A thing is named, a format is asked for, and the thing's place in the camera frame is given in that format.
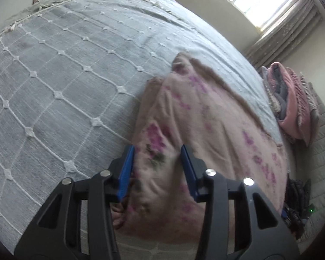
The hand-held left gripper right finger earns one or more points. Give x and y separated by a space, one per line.
188 168

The grey patterned curtain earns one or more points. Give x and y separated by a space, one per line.
287 38

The black puffer jacket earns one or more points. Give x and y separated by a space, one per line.
298 195

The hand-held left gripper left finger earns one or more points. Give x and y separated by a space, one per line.
126 168

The pink floral padded coat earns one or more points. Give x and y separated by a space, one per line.
219 130

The grey quilted bedspread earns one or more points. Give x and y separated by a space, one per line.
70 73

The grey padded headboard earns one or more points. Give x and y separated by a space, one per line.
322 168

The white wall socket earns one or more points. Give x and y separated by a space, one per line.
38 0

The folded pink grey quilt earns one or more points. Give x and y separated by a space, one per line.
273 92

